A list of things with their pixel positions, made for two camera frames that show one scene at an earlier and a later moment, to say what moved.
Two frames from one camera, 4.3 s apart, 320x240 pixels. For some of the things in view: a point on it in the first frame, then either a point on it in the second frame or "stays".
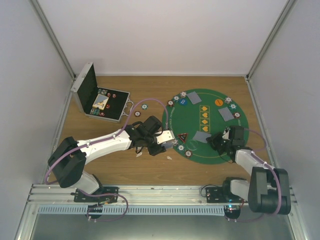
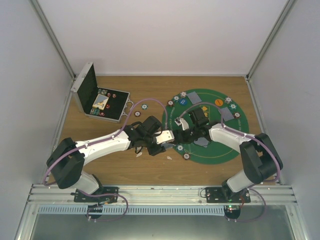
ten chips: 228,100 stays
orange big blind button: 218,102 stays
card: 194,98 stays
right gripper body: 220,145 to 187,138
